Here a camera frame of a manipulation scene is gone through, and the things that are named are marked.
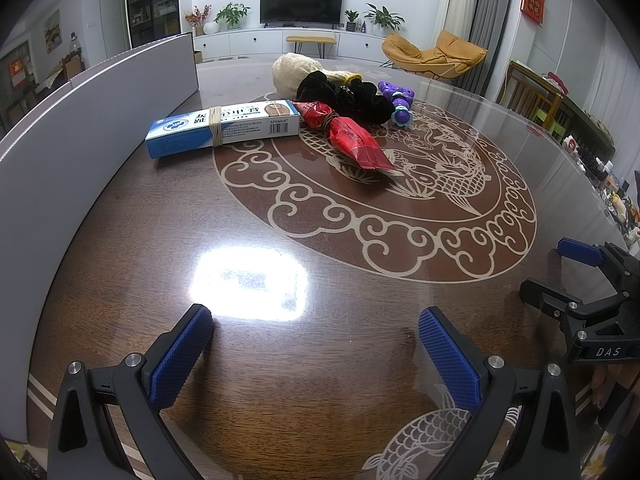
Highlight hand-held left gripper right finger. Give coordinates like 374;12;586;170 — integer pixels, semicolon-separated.
417;306;608;480

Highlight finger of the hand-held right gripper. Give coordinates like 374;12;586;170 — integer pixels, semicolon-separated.
519;279;587;322
557;238;640;297

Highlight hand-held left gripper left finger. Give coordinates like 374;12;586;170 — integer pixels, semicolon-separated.
47;304;216;480

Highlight large grey cardboard box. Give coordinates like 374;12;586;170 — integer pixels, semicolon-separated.
0;32;201;443

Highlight brown patterned glass-topped desktop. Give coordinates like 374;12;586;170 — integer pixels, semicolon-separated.
25;55;640;480

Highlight cluttered side shelf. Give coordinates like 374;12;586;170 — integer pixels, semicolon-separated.
550;71;640;251

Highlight wooden chair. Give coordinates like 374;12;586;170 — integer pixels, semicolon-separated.
505;60;563;126

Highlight blue white toothpaste box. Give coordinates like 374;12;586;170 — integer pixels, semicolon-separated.
145;99;302;160

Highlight purple plastic toy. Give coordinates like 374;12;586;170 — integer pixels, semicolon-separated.
377;80;416;127

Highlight red snack packet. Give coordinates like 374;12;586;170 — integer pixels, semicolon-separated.
291;100;403;177

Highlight yellow lounge chair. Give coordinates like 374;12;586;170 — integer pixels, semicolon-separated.
381;30;488;81

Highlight grey curtain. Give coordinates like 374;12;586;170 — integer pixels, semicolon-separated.
470;0;527;96

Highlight black fluffy scrunchie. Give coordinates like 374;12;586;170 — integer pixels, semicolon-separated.
296;71;347;107
334;82;396;126

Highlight white patterned curtain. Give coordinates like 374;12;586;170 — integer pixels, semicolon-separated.
440;0;483;52

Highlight cream knitted cloth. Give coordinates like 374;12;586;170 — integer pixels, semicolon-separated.
271;54;363;98

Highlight tall leafy potted plant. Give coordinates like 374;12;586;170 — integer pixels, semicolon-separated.
362;4;405;36

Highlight white television console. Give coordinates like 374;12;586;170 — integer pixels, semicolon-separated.
192;27;401;66

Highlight red flowers in white vase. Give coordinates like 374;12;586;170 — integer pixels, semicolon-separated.
185;5;219;36

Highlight wooden bench with black legs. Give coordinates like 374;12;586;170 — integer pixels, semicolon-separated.
286;34;337;59

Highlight bushy green potted plant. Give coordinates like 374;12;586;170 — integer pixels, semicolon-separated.
214;2;250;31

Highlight dark glass display cabinet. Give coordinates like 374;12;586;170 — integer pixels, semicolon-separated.
125;0;180;46

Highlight black flat television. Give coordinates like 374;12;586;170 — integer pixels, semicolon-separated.
259;0;345;29

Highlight red wall hanging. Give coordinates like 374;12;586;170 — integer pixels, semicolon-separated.
520;0;546;25

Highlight framed wall painting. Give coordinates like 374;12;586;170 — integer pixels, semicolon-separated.
44;10;63;54

